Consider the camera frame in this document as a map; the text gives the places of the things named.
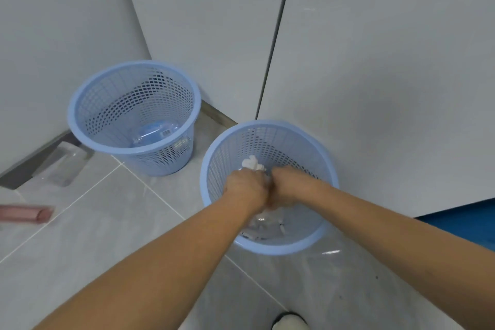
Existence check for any pink plastic bar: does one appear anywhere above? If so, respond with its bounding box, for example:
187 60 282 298
0 204 55 224

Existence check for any white paper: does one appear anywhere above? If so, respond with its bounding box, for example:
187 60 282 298
241 155 268 174

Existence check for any person's right forearm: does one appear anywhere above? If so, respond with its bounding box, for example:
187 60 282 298
287 180 495 330

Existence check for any person's right hand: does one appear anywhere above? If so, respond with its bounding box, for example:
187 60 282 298
268 166 321 210

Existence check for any blue mat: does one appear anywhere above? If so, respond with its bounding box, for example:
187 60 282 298
415 198 495 252

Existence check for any person's left hand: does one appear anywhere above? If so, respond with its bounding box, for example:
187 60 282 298
224 167 272 215

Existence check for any person's left forearm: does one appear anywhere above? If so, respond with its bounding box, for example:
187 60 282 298
34 185 259 330

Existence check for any blue plastic mesh basket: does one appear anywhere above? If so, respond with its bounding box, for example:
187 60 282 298
68 60 202 177
200 120 340 256

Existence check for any clear plastic bottle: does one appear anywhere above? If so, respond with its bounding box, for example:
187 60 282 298
129 120 190 149

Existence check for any person's white shoe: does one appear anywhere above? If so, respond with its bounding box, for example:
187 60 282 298
272 312 308 330

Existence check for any clear plastic trash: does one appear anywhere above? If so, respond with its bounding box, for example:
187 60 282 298
239 206 288 241

